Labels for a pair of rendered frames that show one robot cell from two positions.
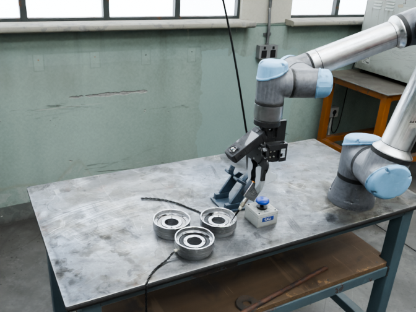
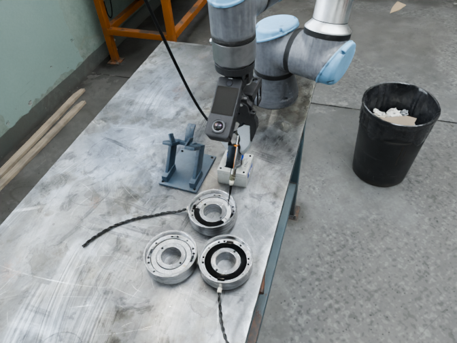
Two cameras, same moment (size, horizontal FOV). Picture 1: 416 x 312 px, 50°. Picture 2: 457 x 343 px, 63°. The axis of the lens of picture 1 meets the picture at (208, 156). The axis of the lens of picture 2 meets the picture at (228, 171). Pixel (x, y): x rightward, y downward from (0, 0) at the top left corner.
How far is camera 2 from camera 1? 0.73 m
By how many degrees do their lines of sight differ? 39
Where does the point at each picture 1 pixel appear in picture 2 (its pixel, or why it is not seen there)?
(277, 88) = (253, 9)
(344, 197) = (278, 96)
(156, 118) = not seen: outside the picture
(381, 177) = (339, 64)
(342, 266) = not seen: hidden behind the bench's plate
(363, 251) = not seen: hidden behind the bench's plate
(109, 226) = (94, 322)
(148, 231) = (151, 287)
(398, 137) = (342, 10)
